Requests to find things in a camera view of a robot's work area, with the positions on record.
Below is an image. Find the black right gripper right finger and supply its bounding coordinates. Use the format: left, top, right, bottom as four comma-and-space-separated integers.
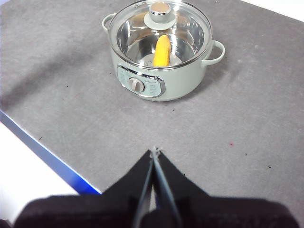
142, 148, 300, 228

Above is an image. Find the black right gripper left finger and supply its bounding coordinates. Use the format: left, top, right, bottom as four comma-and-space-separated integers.
13, 149, 155, 228

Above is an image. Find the yellow corn cob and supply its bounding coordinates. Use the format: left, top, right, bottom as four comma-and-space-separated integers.
153, 35, 171, 67

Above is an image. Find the glass lid with green knob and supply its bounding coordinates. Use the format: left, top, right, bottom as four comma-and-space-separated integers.
107, 0, 212, 68

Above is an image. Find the sage green electric cooking pot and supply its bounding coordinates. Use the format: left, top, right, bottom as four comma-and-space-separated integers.
102, 0, 226, 102

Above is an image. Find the blue table edge strip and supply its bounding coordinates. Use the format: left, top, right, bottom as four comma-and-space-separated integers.
0, 109, 103, 195

